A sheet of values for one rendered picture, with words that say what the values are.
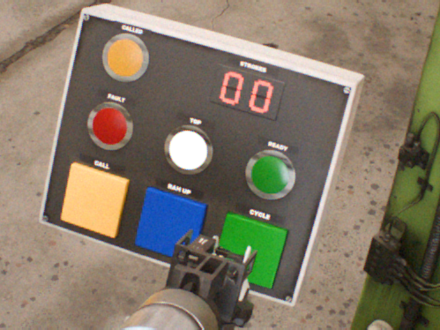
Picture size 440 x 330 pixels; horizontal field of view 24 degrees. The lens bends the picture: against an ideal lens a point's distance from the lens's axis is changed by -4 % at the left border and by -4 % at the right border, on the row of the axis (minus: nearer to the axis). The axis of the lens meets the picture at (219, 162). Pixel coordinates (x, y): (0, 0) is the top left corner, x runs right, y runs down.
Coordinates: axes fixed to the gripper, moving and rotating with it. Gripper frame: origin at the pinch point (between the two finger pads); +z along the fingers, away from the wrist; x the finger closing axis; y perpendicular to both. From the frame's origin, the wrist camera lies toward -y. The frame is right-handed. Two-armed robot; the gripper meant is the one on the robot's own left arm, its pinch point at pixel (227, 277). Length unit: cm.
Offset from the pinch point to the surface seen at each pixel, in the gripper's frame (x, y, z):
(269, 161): 0.5, 11.1, 10.2
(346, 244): -4, -40, 143
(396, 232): -15.8, -1.6, 40.0
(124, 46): 20.3, 19.3, 10.2
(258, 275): -1.9, -2.5, 9.8
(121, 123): 18.6, 10.2, 10.2
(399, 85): -3, -6, 201
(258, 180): 1.1, 8.5, 10.2
